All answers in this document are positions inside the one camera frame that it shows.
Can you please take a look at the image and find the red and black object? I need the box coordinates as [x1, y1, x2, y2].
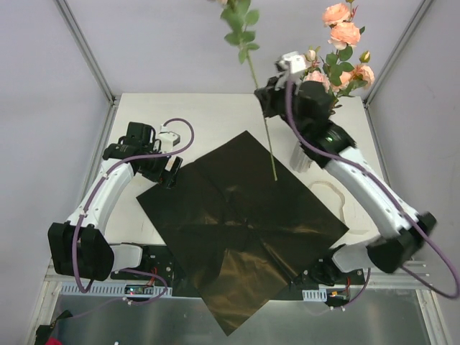
[34, 310, 73, 345]

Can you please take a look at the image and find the left white cable duct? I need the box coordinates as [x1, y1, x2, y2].
[60, 282, 173, 298]

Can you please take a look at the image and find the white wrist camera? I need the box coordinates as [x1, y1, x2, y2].
[156, 124, 181, 152]
[275, 51, 309, 88]

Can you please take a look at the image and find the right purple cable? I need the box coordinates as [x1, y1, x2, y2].
[283, 80, 460, 299]

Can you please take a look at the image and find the pale pink rose stem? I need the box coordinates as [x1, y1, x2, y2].
[303, 46, 339, 114]

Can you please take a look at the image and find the right white cable duct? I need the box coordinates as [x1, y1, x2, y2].
[302, 287, 328, 303]

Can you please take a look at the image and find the white ribbed ceramic vase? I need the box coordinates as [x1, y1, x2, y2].
[290, 142, 313, 173]

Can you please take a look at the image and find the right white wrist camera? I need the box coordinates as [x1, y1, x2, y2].
[275, 51, 309, 88]

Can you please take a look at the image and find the cream ribbon strip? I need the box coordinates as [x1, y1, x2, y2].
[308, 180, 368, 236]

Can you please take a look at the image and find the purple cable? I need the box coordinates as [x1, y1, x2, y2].
[283, 80, 460, 299]
[71, 117, 197, 319]

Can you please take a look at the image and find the black wrapping paper sheet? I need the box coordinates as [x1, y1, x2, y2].
[137, 132, 347, 335]

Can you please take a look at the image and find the right aluminium frame post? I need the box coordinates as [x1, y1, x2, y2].
[363, 0, 435, 109]

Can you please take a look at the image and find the peach rose stem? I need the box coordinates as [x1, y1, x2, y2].
[215, 0, 278, 181]
[322, 1, 365, 77]

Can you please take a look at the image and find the orange rose stem with bud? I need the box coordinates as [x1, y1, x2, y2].
[329, 50, 375, 97]

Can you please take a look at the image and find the left aluminium frame post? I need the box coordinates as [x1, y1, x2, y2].
[52, 0, 118, 106]

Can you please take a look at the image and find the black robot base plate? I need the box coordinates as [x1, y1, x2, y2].
[110, 245, 365, 302]

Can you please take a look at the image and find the white cable duct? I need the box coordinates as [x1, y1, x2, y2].
[60, 282, 173, 298]
[302, 287, 328, 303]

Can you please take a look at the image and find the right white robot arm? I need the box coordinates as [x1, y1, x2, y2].
[254, 77, 436, 286]

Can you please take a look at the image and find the aluminium frame post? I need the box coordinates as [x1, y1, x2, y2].
[363, 0, 435, 109]
[52, 0, 118, 106]

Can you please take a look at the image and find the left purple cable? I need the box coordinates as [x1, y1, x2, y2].
[71, 117, 197, 319]

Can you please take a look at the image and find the peach rose stem top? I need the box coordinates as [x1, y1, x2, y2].
[322, 1, 365, 77]

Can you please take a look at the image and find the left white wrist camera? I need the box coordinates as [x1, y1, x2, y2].
[156, 124, 181, 152]

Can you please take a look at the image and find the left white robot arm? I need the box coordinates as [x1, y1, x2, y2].
[47, 122, 183, 281]

